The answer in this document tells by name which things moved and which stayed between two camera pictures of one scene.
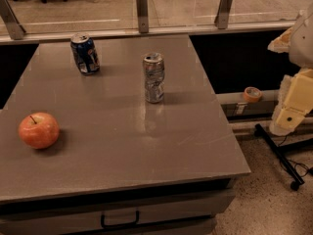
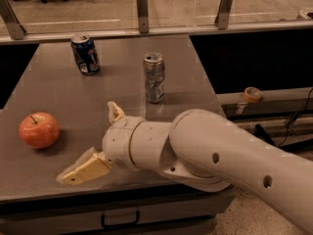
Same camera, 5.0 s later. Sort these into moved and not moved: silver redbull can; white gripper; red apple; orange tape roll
Moved: white gripper
Not moved: orange tape roll; silver redbull can; red apple
